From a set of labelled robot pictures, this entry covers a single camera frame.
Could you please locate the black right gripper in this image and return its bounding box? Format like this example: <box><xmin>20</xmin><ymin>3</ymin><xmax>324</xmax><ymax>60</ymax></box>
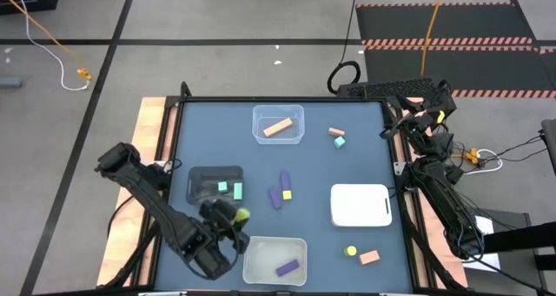
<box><xmin>379</xmin><ymin>81</ymin><xmax>458</xmax><ymax>140</ymax></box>

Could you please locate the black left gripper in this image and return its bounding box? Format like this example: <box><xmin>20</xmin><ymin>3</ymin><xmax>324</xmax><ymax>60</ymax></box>
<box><xmin>198</xmin><ymin>199</ymin><xmax>252</xmax><ymax>254</ymax></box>

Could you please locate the long orange block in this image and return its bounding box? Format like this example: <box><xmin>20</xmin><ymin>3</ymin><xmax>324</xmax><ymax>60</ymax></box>
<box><xmin>262</xmin><ymin>117</ymin><xmax>295</xmax><ymax>139</ymax></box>

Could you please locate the medium orange block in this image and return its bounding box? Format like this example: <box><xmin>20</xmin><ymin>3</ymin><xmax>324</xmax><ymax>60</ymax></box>
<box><xmin>359</xmin><ymin>249</ymin><xmax>381</xmax><ymax>266</ymax></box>

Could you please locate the black perforated case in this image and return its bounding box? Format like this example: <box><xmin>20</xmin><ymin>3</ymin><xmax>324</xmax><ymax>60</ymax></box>
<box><xmin>335</xmin><ymin>77</ymin><xmax>453</xmax><ymax>100</ymax></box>

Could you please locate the dark grey plastic bin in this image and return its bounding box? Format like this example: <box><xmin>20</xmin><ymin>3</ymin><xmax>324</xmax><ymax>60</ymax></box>
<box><xmin>186</xmin><ymin>165</ymin><xmax>245</xmax><ymax>207</ymax></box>

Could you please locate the black mat with striped edges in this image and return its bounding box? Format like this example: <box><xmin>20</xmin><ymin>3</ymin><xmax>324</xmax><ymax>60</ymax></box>
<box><xmin>354</xmin><ymin>2</ymin><xmax>556</xmax><ymax>100</ymax></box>

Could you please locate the frosted translucent plastic bin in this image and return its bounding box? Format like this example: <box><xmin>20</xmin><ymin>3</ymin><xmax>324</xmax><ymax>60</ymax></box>
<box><xmin>242</xmin><ymin>236</ymin><xmax>308</xmax><ymax>287</ymax></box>

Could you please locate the orange power strip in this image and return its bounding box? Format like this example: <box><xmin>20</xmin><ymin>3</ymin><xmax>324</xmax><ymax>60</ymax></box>
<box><xmin>451</xmin><ymin>147</ymin><xmax>480</xmax><ymax>164</ymax></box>

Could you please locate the white plastic bin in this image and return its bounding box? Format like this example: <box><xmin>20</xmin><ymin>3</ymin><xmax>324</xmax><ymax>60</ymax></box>
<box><xmin>329</xmin><ymin>182</ymin><xmax>394</xmax><ymax>228</ymax></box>

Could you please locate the wooden table side board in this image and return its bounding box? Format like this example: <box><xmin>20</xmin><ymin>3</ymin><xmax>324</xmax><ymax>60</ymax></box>
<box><xmin>390</xmin><ymin>96</ymin><xmax>469</xmax><ymax>289</ymax></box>
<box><xmin>96</xmin><ymin>96</ymin><xmax>180</xmax><ymax>287</ymax></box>

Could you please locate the clear plastic bin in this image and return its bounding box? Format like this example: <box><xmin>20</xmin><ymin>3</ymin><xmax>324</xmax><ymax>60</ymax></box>
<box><xmin>252</xmin><ymin>104</ymin><xmax>306</xmax><ymax>146</ymax></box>

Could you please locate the white paper sheet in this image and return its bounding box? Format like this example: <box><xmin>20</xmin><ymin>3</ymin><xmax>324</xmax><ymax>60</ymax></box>
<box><xmin>461</xmin><ymin>214</ymin><xmax>497</xmax><ymax>267</ymax></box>

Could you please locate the black side table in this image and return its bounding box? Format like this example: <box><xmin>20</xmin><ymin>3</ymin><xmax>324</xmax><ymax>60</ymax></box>
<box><xmin>475</xmin><ymin>207</ymin><xmax>556</xmax><ymax>296</ymax></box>

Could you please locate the orange cable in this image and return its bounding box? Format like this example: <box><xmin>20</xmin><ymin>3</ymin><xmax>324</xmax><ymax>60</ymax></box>
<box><xmin>419</xmin><ymin>0</ymin><xmax>449</xmax><ymax>78</ymax></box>
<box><xmin>0</xmin><ymin>0</ymin><xmax>86</xmax><ymax>74</ymax></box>

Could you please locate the black cable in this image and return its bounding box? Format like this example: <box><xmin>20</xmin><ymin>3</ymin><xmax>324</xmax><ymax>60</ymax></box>
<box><xmin>326</xmin><ymin>0</ymin><xmax>362</xmax><ymax>95</ymax></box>

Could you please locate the white cable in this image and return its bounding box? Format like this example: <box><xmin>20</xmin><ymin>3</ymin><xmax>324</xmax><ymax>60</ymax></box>
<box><xmin>11</xmin><ymin>0</ymin><xmax>91</xmax><ymax>92</ymax></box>
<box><xmin>461</xmin><ymin>148</ymin><xmax>504</xmax><ymax>176</ymax></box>

